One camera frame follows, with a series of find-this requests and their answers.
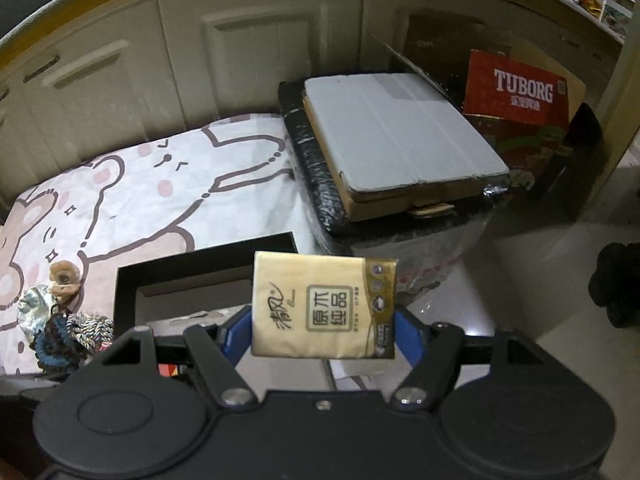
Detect yellow tissue pack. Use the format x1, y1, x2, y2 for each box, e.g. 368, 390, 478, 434
250, 252, 397, 360

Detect blue white twisted rope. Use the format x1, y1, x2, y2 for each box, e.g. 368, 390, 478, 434
65, 312, 115, 359

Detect blue brown crochet scrunchie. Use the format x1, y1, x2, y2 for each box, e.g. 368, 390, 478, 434
30, 313, 84, 374

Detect beige flower hair clip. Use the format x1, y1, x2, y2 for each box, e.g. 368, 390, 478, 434
49, 260, 81, 306

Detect blue floral satin pouch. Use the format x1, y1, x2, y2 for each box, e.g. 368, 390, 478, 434
16, 285, 58, 338

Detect black open storage box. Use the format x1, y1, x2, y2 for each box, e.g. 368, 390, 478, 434
112, 231, 335, 391

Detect red patterned small pack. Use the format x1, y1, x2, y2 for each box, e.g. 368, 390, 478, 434
158, 364, 179, 377

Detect plastic wrapped white box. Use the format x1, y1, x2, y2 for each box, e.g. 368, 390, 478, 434
309, 199, 494, 306

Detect flat brown cardboard box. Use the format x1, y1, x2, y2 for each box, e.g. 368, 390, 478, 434
304, 90, 509, 221

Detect cartoon bear bed sheet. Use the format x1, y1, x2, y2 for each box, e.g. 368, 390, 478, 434
1, 114, 318, 375

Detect black wrapped bundle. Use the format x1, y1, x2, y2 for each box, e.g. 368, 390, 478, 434
278, 80, 349, 238

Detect grey foam board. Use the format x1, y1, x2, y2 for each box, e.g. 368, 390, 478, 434
305, 73, 509, 200

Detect red Tuborg carton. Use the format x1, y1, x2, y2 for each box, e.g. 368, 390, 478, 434
463, 50, 586, 129

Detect cream wardrobe cabinet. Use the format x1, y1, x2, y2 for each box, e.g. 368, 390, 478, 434
1, 0, 623, 210

